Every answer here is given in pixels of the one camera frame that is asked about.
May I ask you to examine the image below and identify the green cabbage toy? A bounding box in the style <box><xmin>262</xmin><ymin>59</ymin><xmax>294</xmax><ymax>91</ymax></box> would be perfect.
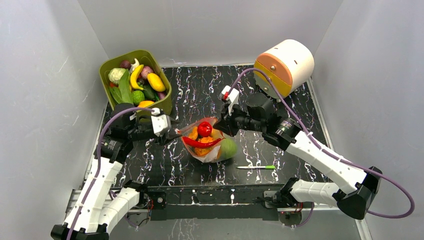
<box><xmin>220</xmin><ymin>138</ymin><xmax>238</xmax><ymax>160</ymax></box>

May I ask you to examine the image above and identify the orange carrot toy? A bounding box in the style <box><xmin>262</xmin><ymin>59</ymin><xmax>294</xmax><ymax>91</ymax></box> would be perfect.
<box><xmin>187</xmin><ymin>126</ymin><xmax>199</xmax><ymax>141</ymax></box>

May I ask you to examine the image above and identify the red chili pepper toy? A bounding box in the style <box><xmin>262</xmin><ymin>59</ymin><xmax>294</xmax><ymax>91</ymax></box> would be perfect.
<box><xmin>182</xmin><ymin>136</ymin><xmax>222</xmax><ymax>148</ymax></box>

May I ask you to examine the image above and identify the clear zip bag orange zipper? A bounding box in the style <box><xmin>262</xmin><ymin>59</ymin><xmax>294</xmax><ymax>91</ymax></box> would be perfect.
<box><xmin>176</xmin><ymin>117</ymin><xmax>238</xmax><ymax>163</ymax></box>

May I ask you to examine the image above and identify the orange pineapple toy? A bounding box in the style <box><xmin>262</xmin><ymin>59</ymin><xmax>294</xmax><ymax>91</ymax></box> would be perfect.
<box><xmin>194</xmin><ymin>146</ymin><xmax>220</xmax><ymax>157</ymax></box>

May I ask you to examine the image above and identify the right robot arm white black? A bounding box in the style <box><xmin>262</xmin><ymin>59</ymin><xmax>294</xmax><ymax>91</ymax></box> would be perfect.
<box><xmin>213</xmin><ymin>89</ymin><xmax>381</xmax><ymax>220</ymax></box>

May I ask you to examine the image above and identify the olive green plastic bin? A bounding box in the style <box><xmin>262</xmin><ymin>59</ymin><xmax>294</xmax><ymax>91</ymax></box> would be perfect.
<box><xmin>98</xmin><ymin>49</ymin><xmax>174</xmax><ymax>115</ymax></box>

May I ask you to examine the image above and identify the bumpy green lime toy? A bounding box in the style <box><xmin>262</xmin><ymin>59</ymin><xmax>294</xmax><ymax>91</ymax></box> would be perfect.
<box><xmin>131</xmin><ymin>90</ymin><xmax>145</xmax><ymax>106</ymax></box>

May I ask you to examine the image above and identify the green leafy vegetable toy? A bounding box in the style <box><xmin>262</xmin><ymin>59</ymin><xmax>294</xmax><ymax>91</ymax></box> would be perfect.
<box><xmin>109</xmin><ymin>70</ymin><xmax>133</xmax><ymax>104</ymax></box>

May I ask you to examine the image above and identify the dark green cucumber toy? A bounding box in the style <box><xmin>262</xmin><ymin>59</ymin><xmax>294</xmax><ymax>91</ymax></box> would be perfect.
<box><xmin>142</xmin><ymin>85</ymin><xmax>156</xmax><ymax>102</ymax></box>

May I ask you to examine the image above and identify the small purple eggplant toy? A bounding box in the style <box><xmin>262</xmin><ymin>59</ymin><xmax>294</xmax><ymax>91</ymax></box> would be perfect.
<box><xmin>157</xmin><ymin>91</ymin><xmax>167</xmax><ymax>100</ymax></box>

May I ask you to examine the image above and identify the yellow banana toy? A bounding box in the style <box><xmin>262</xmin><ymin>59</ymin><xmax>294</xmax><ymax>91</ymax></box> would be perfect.
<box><xmin>129</xmin><ymin>64</ymin><xmax>144</xmax><ymax>91</ymax></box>

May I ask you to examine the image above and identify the yellow squash toy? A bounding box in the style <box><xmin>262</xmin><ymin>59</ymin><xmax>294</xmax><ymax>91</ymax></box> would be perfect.
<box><xmin>147</xmin><ymin>73</ymin><xmax>166</xmax><ymax>92</ymax></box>

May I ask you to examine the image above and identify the white green cauliflower toy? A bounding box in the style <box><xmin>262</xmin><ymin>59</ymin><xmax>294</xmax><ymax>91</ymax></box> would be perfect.
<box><xmin>108</xmin><ymin>68</ymin><xmax>127</xmax><ymax>85</ymax></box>

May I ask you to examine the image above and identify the green white pen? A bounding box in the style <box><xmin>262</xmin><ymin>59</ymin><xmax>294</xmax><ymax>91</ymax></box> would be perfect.
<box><xmin>236</xmin><ymin>165</ymin><xmax>276</xmax><ymax>170</ymax></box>

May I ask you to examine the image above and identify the pink purple onion toy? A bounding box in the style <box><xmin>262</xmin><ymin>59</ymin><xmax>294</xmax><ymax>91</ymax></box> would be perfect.
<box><xmin>140</xmin><ymin>65</ymin><xmax>154</xmax><ymax>80</ymax></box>

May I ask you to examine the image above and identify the white orange yellow drawer box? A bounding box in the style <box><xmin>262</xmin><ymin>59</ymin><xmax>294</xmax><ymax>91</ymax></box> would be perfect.
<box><xmin>253</xmin><ymin>39</ymin><xmax>315</xmax><ymax>99</ymax></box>

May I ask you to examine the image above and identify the white garlic toy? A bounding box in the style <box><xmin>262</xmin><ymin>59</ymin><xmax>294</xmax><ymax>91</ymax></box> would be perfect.
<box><xmin>129</xmin><ymin>58</ymin><xmax>140</xmax><ymax>74</ymax></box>

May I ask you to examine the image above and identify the dark purple round fruit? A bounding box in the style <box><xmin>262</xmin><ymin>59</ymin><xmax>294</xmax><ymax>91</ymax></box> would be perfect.
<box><xmin>119</xmin><ymin>60</ymin><xmax>132</xmax><ymax>70</ymax></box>

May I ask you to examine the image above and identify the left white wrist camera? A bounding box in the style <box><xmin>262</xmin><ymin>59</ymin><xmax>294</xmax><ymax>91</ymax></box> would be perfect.
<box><xmin>151</xmin><ymin>107</ymin><xmax>172</xmax><ymax>137</ymax></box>

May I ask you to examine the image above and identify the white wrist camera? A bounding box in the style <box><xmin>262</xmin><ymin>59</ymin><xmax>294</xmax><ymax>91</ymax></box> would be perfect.
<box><xmin>219</xmin><ymin>85</ymin><xmax>240</xmax><ymax>116</ymax></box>
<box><xmin>151</xmin><ymin>107</ymin><xmax>172</xmax><ymax>137</ymax></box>

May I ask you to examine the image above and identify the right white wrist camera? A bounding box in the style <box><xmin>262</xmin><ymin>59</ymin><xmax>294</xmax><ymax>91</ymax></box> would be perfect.
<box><xmin>219</xmin><ymin>85</ymin><xmax>240</xmax><ymax>116</ymax></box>

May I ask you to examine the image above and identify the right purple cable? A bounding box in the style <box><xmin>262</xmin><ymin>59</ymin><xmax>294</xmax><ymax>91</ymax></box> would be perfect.
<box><xmin>228</xmin><ymin>67</ymin><xmax>415</xmax><ymax>220</ymax></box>

